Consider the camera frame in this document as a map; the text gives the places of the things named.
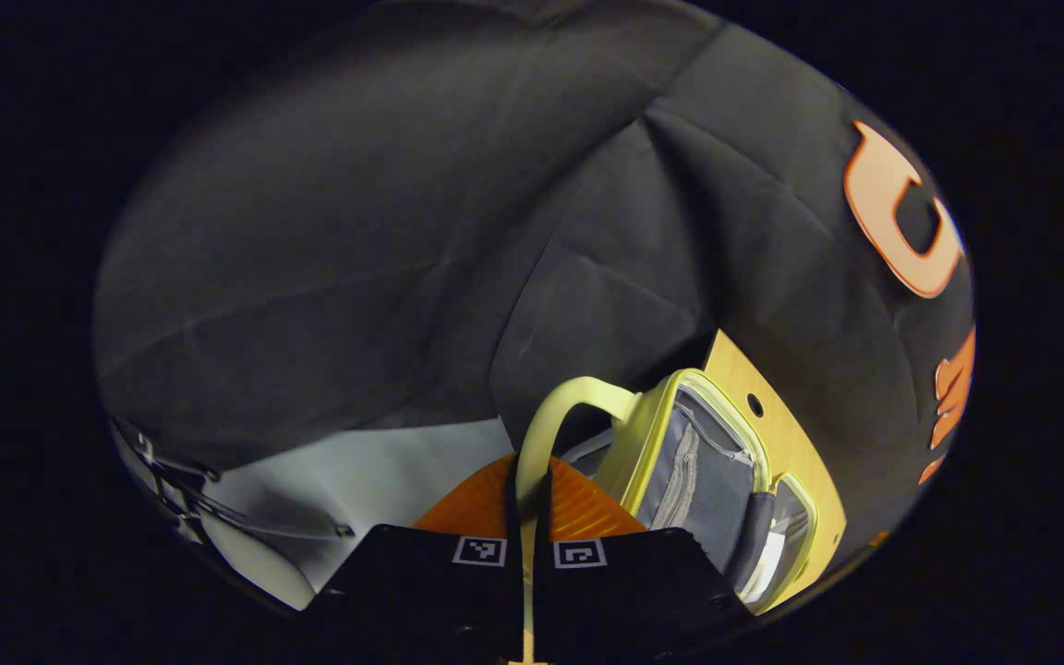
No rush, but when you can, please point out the black metal stand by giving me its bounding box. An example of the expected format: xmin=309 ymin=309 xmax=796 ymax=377
xmin=110 ymin=416 xmax=355 ymax=548

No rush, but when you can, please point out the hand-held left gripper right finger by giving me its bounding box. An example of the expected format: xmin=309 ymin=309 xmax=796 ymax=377
xmin=532 ymin=458 xmax=756 ymax=663

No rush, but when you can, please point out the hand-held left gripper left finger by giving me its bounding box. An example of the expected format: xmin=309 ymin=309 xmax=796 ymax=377
xmin=308 ymin=453 xmax=526 ymax=662

